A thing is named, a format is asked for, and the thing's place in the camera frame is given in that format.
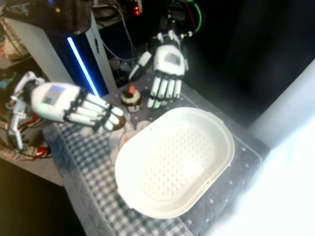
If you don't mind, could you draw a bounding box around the grey cable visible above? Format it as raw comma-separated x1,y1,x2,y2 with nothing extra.
99,4,148,62

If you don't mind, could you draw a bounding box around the green cable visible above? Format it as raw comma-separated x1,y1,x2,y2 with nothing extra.
186,0,203,33

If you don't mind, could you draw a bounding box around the white computer tower, blue light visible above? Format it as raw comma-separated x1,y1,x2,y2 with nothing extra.
7,11,118,98

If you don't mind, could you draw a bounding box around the toy cupcake with cherry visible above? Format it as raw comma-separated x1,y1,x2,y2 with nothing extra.
120,85,143,114

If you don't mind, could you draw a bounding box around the black device with red lights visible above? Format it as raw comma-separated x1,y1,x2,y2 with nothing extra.
127,0,144,17

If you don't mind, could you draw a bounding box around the thin red cable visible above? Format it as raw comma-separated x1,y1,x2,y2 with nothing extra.
185,0,197,31

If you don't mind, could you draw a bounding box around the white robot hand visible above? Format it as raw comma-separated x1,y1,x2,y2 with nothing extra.
128,45,189,109
29,82,126,134

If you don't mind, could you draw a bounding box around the brown round toy food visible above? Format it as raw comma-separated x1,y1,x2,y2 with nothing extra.
115,116,127,130

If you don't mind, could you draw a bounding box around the white perforated plastic basket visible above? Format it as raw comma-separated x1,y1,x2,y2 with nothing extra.
114,107,236,211

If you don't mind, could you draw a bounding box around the grey quilt with bear print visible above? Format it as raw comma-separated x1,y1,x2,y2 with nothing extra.
43,73,263,236

